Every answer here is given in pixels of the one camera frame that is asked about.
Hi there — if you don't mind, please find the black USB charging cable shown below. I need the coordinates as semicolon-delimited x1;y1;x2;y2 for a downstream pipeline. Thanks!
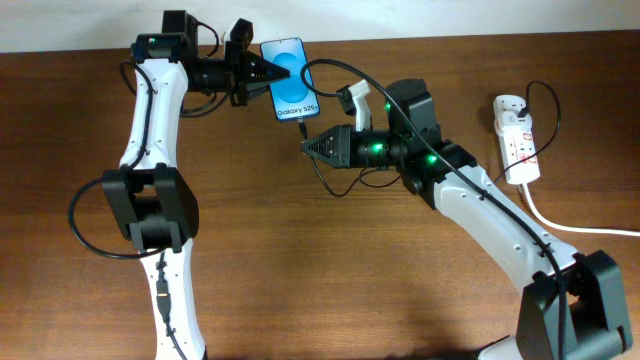
297;80;562;199

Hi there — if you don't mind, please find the white power strip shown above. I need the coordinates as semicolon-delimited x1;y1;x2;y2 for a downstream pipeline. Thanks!
493;95;540;185

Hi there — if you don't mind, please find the white power strip cord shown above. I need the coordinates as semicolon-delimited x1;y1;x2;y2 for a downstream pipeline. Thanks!
519;182;640;238

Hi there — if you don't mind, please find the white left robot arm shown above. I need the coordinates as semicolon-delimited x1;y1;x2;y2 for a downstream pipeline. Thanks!
102;10;289;360

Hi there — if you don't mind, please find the white charger plug adapter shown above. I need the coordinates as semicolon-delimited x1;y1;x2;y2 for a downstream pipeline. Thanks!
498;111;532;131

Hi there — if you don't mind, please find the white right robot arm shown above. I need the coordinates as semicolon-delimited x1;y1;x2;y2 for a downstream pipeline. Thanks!
301;79;633;359

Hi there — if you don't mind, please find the blue Samsung smartphone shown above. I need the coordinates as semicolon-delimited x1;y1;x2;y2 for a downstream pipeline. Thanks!
260;37;320;122

